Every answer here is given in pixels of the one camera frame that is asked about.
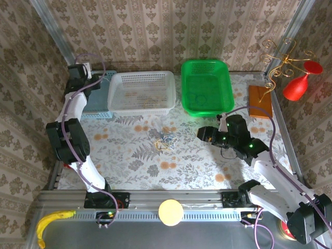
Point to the white plastic basket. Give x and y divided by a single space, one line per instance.
140 85

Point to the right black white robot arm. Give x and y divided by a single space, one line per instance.
277 179

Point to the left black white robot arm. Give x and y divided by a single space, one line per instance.
75 145

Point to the light blue plastic basket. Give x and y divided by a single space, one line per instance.
99 103

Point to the orange wooden board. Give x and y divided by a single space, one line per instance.
259 103

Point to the floral patterned table mat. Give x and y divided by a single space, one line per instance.
168 168

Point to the green plastic basket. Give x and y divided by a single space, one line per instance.
205 77

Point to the red wine glass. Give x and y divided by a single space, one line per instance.
295 89

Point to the pale yellow round ball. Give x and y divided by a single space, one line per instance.
171 212

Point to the small black controller board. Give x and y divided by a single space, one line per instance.
246 215
103 215

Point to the red round tin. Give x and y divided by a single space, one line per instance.
284 230

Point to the yellow banana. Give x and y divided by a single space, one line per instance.
46 220

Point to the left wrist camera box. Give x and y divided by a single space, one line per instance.
88 70

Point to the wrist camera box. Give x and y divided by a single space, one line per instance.
88 70
222 124

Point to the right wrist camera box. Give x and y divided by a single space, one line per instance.
222 124

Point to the aluminium frame post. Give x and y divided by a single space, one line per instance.
54 32
298 18

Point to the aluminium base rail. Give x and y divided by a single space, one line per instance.
168 194

